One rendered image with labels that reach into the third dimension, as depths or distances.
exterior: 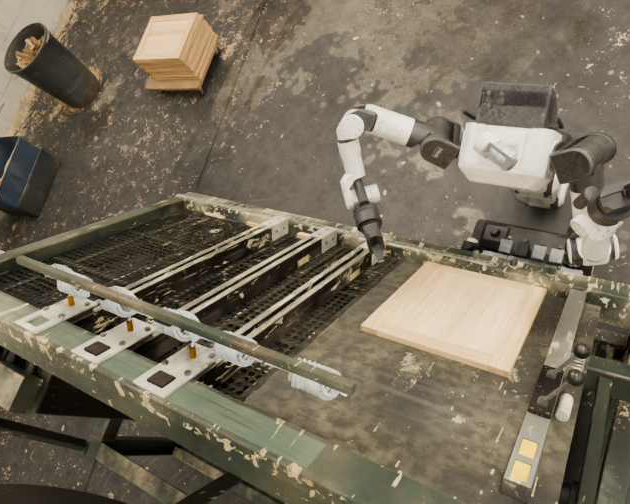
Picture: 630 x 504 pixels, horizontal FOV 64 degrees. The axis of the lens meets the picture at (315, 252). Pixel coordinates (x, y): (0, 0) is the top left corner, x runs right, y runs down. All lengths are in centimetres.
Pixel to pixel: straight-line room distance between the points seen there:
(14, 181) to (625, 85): 456
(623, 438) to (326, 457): 120
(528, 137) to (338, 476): 110
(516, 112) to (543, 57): 189
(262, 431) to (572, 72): 287
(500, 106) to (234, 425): 117
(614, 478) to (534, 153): 105
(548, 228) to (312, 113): 184
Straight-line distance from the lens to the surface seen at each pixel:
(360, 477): 99
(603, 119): 327
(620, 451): 199
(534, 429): 126
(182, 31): 441
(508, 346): 156
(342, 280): 178
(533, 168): 163
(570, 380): 126
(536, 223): 281
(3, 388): 169
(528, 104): 166
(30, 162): 516
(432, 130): 170
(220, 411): 113
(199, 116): 437
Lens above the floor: 277
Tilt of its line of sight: 58 degrees down
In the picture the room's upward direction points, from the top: 51 degrees counter-clockwise
